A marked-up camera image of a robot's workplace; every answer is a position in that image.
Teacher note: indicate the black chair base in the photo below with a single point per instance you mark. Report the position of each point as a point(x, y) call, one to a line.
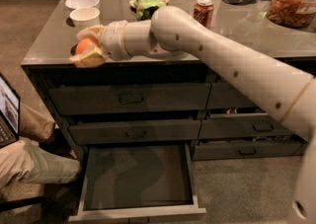
point(45, 203)

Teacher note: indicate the top right grey drawer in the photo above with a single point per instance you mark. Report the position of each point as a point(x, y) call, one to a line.
point(223, 96)

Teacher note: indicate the green chip bag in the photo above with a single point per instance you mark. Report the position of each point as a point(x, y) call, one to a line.
point(144, 9)

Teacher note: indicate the white paper bowl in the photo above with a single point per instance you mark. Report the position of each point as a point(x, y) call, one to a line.
point(79, 4)

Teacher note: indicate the middle left grey drawer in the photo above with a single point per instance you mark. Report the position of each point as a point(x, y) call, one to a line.
point(134, 131)

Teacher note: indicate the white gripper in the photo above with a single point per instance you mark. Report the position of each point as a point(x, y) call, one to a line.
point(113, 40)

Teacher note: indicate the person's legs khaki trousers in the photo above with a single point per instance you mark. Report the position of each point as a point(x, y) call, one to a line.
point(26, 163)

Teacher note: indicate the clear jar of snacks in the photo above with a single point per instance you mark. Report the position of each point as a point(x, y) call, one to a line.
point(292, 13)

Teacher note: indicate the orange fruit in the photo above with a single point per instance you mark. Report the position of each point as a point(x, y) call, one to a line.
point(82, 45)

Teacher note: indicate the white paper cup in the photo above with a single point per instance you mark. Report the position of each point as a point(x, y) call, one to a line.
point(85, 17)

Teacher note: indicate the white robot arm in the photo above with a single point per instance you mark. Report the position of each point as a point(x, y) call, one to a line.
point(286, 93)

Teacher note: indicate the open laptop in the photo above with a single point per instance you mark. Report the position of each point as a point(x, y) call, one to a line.
point(9, 113)

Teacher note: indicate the grey drawer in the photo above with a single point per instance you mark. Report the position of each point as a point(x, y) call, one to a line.
point(223, 96)
point(134, 131)
point(243, 149)
point(220, 124)
point(132, 98)

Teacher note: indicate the open bottom left drawer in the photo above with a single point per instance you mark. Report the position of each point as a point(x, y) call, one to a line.
point(138, 185)

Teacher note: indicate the bottom right grey drawer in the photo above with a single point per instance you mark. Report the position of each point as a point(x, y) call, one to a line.
point(243, 149)

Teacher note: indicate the top left grey drawer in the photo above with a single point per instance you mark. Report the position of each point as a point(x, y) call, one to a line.
point(132, 98)

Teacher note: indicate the middle right grey drawer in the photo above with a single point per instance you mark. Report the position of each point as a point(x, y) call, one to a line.
point(220, 124)

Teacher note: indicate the red soda can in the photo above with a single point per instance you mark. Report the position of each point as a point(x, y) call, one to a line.
point(203, 11)

